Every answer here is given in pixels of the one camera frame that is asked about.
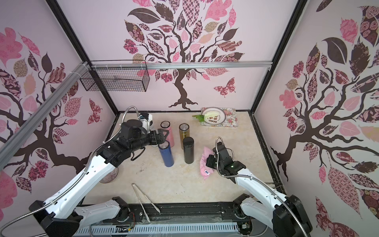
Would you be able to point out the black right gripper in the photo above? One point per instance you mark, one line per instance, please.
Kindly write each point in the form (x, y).
(221, 152)

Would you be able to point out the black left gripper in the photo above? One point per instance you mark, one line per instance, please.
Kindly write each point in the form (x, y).
(158, 138)

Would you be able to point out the pink towel cloth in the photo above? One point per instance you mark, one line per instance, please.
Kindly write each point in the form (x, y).
(205, 171)

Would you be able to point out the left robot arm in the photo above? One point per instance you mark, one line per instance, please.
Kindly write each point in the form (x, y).
(61, 216)

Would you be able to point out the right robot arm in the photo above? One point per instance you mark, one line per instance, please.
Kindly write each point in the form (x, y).
(263, 195)

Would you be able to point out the blue thermos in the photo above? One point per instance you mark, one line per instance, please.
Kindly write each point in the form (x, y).
(166, 154)

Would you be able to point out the pink thermos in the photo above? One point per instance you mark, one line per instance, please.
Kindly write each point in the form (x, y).
(166, 125)

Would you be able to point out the white thermos black lid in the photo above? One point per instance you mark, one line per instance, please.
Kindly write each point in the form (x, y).
(148, 128)

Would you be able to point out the gold thermos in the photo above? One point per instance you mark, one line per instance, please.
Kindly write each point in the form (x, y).
(184, 132)

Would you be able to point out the floral rectangular tray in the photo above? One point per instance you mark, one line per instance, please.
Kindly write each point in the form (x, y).
(231, 119)

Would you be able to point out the white round plate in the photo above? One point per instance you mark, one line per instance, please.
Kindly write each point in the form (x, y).
(222, 115)

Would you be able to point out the toy napa cabbage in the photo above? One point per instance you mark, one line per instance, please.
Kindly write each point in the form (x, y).
(211, 116)

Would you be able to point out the horizontal aluminium back bar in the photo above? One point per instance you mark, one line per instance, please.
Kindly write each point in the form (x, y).
(186, 65)

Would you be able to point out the metal tongs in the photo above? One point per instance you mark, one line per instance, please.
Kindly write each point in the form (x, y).
(137, 190)

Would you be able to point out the diagonal aluminium left bar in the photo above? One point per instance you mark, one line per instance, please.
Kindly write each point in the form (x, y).
(9, 149)

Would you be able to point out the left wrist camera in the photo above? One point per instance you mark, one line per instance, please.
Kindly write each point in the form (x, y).
(146, 119)

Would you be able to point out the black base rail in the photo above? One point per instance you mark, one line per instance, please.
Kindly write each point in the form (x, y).
(189, 210)

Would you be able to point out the black wire basket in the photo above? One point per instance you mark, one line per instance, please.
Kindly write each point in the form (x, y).
(117, 75)

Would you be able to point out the white slotted cable duct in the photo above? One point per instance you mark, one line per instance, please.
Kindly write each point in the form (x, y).
(158, 229)

